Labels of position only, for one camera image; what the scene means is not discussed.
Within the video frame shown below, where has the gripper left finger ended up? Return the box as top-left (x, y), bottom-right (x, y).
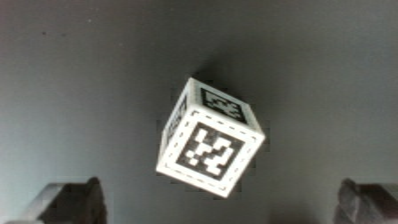
top-left (11, 177), bottom-right (107, 224)

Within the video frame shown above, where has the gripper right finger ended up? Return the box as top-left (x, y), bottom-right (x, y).
top-left (333, 179), bottom-right (398, 224)

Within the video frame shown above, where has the white chair leg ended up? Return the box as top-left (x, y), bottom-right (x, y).
top-left (157, 78), bottom-right (267, 198)

